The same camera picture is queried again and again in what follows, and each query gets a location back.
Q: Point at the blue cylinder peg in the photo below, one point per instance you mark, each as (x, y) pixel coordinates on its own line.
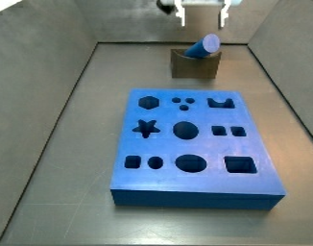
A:
(207, 46)

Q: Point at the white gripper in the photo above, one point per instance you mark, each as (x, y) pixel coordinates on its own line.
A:
(177, 6)

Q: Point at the dark curved cradle stand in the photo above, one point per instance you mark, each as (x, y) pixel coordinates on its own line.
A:
(191, 68)

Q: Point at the blue shape sorter block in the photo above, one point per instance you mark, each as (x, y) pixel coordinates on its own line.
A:
(191, 153)

